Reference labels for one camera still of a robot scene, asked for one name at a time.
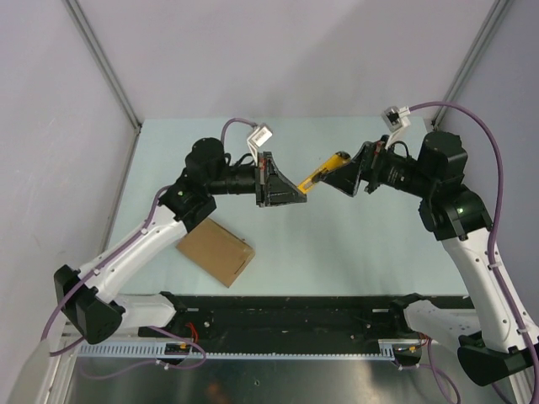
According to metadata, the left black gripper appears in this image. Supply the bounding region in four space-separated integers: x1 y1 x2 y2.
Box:
206 152 306 208

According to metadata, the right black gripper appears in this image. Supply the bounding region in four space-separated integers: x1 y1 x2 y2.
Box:
320 135 435 198

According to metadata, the yellow utility knife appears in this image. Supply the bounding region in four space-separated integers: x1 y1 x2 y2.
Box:
297 151 350 194

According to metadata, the brown cardboard express box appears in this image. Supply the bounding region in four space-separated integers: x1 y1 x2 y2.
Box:
176 218 255 288

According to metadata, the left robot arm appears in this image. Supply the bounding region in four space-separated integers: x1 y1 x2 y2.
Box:
54 138 307 344

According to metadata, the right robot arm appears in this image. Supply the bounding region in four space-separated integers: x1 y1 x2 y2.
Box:
320 131 538 386

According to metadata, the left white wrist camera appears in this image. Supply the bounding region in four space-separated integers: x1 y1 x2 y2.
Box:
247 123 273 165

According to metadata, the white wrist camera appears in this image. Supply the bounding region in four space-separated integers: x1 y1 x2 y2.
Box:
247 123 273 165
382 106 411 149

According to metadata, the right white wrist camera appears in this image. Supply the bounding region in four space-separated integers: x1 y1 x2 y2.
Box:
382 106 411 149

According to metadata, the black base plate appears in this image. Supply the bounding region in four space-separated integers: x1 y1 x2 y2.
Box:
137 290 477 354

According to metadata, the right aluminium frame post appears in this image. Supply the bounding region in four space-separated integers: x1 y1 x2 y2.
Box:
442 0 515 104

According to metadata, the aluminium frame post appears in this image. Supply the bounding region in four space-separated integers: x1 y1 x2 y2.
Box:
442 0 515 104
61 0 141 133

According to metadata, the white slotted cable duct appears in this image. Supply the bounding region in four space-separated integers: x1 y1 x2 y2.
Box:
77 338 399 361

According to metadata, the left aluminium frame post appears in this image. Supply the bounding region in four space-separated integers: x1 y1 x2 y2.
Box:
61 0 141 133

